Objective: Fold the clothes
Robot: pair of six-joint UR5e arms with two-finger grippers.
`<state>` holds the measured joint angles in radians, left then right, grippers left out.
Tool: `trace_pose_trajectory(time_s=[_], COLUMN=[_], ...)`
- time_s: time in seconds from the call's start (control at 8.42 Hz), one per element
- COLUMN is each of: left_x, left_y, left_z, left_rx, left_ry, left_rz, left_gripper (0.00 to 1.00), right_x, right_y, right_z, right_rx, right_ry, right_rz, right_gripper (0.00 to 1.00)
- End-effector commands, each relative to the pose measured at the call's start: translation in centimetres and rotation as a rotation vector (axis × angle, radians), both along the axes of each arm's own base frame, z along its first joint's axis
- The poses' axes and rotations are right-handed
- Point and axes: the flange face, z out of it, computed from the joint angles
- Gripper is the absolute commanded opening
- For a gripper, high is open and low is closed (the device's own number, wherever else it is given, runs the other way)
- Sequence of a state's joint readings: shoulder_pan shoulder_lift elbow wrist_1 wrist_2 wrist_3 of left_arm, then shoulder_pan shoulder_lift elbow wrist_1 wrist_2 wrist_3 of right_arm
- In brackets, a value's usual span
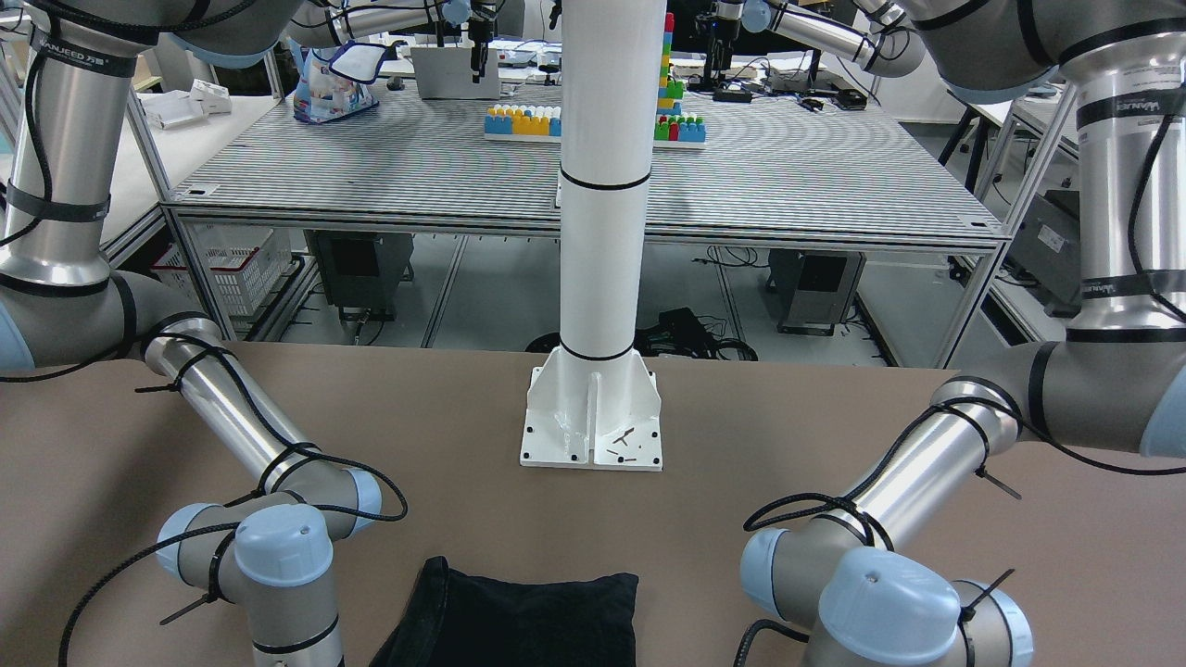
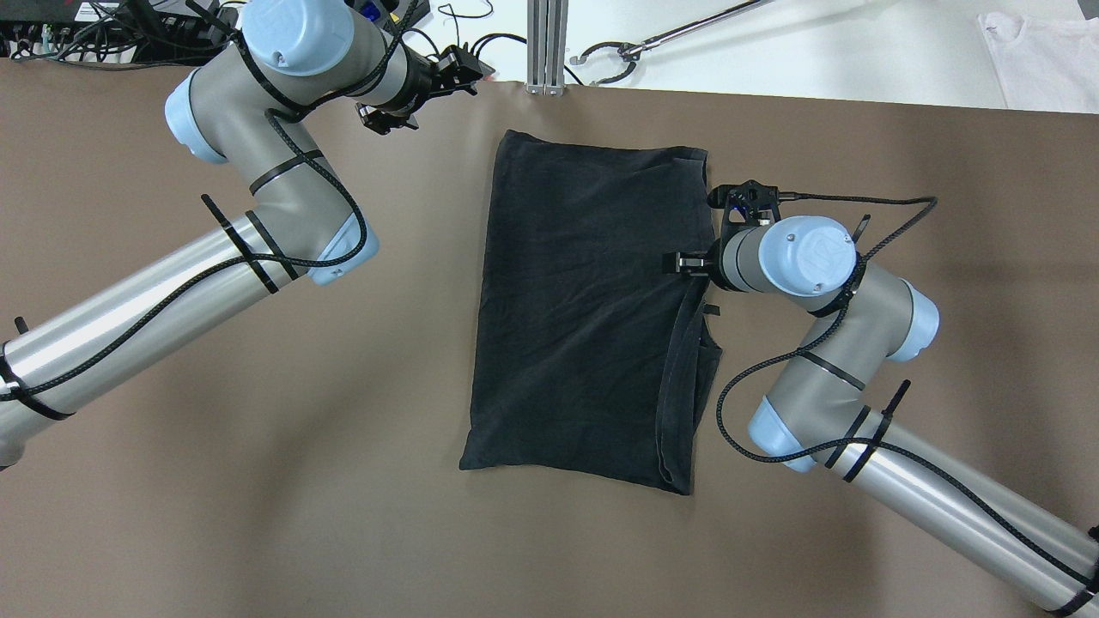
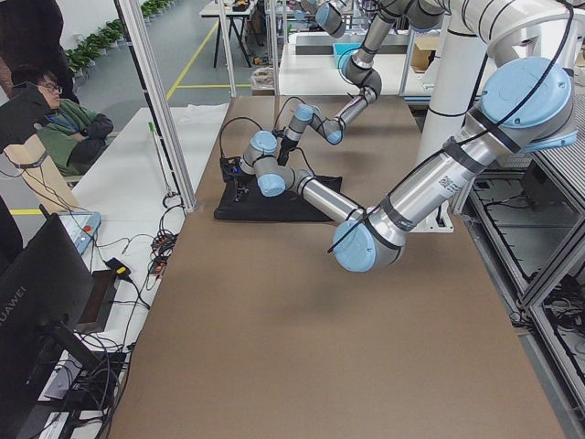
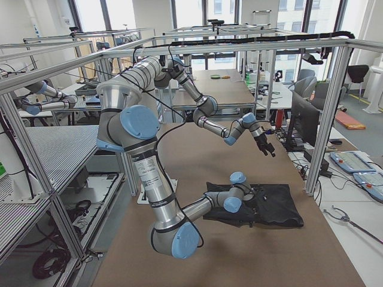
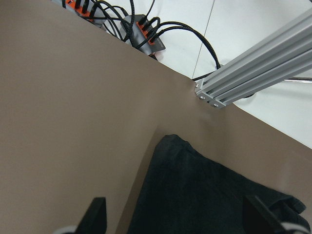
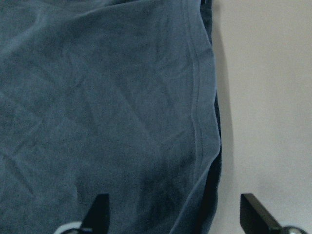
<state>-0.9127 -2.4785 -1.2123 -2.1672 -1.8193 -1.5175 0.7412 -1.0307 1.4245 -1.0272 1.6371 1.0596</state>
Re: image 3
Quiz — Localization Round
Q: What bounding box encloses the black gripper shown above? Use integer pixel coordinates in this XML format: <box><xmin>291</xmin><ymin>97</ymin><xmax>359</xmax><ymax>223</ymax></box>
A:
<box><xmin>277</xmin><ymin>137</ymin><xmax>295</xmax><ymax>166</ymax></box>
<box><xmin>234</xmin><ymin>172</ymin><xmax>254</xmax><ymax>202</ymax></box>

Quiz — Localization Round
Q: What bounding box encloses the black graphic t-shirt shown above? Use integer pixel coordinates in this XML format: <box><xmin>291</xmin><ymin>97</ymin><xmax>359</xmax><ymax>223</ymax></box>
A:
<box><xmin>214</xmin><ymin>177</ymin><xmax>331</xmax><ymax>222</ymax></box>

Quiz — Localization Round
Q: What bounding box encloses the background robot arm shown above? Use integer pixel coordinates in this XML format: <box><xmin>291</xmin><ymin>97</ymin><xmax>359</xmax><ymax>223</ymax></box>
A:
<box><xmin>296</xmin><ymin>0</ymin><xmax>352</xmax><ymax>38</ymax></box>

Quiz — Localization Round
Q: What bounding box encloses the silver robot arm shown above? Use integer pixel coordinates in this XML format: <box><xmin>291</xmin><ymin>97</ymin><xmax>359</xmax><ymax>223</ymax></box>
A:
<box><xmin>239</xmin><ymin>57</ymin><xmax>577</xmax><ymax>273</ymax></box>
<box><xmin>277</xmin><ymin>1</ymin><xmax>444</xmax><ymax>166</ymax></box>

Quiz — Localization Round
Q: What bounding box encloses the white folded garment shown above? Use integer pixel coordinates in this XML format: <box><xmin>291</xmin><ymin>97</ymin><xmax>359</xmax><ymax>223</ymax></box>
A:
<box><xmin>178</xmin><ymin>102</ymin><xmax>229</xmax><ymax>124</ymax></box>

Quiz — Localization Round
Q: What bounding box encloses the orange black usb hub far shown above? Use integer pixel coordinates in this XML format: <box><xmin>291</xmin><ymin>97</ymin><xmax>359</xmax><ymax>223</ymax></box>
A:
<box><xmin>151</xmin><ymin>231</ymin><xmax>177</xmax><ymax>254</ymax></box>

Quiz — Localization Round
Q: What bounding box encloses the orange black usb hub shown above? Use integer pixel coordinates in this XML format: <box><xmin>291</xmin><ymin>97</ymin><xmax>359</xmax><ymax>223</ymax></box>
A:
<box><xmin>151</xmin><ymin>231</ymin><xmax>177</xmax><ymax>254</ymax></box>
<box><xmin>148</xmin><ymin>258</ymin><xmax>167</xmax><ymax>279</ymax></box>

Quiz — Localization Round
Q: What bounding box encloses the orange black usb hub near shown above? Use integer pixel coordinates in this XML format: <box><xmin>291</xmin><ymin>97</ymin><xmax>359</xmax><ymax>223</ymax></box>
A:
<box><xmin>148</xmin><ymin>258</ymin><xmax>167</xmax><ymax>279</ymax></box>

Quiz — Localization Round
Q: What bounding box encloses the blue plastic bin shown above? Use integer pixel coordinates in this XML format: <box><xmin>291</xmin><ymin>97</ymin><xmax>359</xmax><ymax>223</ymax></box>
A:
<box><xmin>333</xmin><ymin>42</ymin><xmax>361</xmax><ymax>70</ymax></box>

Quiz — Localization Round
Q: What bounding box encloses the black power adapter yellow label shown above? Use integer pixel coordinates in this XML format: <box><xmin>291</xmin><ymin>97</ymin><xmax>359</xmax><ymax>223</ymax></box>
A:
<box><xmin>105</xmin><ymin>258</ymin><xmax>131</xmax><ymax>282</ymax></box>

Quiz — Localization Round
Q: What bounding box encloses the teach pendant with red button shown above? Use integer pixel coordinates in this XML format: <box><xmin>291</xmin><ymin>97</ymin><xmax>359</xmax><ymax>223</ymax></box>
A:
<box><xmin>58</xmin><ymin>211</ymin><xmax>101</xmax><ymax>254</ymax></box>

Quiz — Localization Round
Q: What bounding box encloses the seated person in green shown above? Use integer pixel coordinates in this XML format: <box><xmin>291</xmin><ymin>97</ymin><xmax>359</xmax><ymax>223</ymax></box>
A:
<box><xmin>11</xmin><ymin>65</ymin><xmax>114</xmax><ymax>177</ymax></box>

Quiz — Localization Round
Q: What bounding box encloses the black huawei monitor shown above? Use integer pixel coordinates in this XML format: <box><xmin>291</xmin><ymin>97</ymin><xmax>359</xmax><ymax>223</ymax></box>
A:
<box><xmin>1</xmin><ymin>214</ymin><xmax>99</xmax><ymax>438</ymax></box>

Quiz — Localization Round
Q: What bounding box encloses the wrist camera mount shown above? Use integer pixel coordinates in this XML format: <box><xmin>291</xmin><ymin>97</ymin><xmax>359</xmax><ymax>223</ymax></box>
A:
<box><xmin>219</xmin><ymin>156</ymin><xmax>241</xmax><ymax>182</ymax></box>

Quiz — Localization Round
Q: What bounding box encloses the aluminium frame post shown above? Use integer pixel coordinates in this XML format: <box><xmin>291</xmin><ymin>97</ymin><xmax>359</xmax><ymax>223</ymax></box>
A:
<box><xmin>114</xmin><ymin>0</ymin><xmax>197</xmax><ymax>213</ymax></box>

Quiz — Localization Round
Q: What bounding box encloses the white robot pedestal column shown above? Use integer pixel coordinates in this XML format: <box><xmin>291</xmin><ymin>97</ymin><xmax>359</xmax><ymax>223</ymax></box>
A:
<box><xmin>410</xmin><ymin>0</ymin><xmax>522</xmax><ymax>234</ymax></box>

